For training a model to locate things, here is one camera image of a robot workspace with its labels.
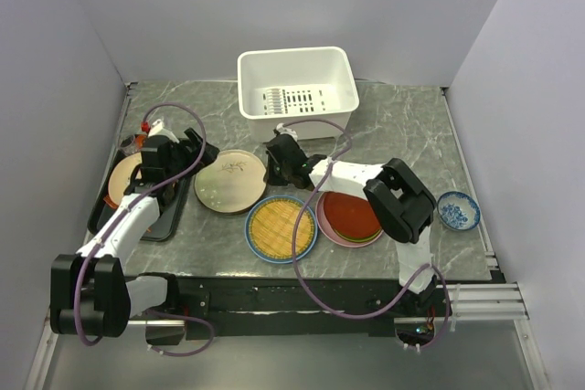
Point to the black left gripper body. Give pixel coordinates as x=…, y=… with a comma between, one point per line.
x=184, y=161

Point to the black plastic tray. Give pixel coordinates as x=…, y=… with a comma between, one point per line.
x=161, y=230

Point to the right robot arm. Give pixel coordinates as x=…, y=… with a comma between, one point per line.
x=401, y=203

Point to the aluminium frame rail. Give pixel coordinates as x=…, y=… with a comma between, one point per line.
x=467, y=259

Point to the orange measuring scoop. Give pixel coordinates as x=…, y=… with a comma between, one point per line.
x=139, y=139

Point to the white plastic bin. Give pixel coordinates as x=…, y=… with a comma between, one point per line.
x=296, y=84

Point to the green plate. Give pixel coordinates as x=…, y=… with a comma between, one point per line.
x=360, y=239

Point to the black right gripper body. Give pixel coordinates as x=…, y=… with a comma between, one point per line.
x=276, y=174

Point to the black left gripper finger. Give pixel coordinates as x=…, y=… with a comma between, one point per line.
x=209, y=156
x=195, y=144

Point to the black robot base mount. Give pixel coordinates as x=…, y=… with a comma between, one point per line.
x=232, y=307

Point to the cream plate with branch motif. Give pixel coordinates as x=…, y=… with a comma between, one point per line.
x=232, y=184

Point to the clear glass cup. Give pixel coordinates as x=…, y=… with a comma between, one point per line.
x=129, y=145

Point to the blue white patterned bowl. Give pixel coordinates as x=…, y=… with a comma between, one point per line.
x=458, y=211

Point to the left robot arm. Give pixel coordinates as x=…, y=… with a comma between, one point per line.
x=89, y=293

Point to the red round plate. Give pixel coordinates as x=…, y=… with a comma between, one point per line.
x=350, y=215

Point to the beige plate with bird motif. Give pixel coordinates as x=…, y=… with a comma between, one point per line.
x=121, y=176

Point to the pink plate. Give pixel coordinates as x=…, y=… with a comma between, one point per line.
x=328, y=230

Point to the blue plate with bamboo mat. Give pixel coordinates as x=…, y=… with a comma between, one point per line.
x=269, y=229

